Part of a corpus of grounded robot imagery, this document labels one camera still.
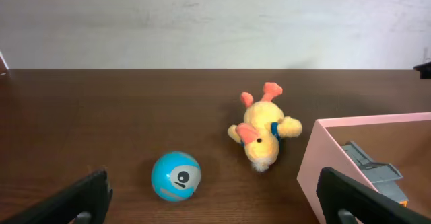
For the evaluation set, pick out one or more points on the yellow grey toy truck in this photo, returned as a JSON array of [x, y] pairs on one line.
[[383, 176]]

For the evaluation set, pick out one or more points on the pink box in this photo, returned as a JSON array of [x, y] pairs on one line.
[[402, 140]]

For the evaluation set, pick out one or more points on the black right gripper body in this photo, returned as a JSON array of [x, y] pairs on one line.
[[424, 69]]

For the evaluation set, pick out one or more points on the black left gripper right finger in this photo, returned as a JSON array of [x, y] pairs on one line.
[[345, 200]]

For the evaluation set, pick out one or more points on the yellow plush duck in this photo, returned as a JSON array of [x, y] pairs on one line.
[[264, 126]]

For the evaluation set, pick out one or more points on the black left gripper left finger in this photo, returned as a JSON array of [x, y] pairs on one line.
[[85, 201]]

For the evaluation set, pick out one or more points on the blue ball with eye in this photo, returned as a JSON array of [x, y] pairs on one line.
[[175, 176]]

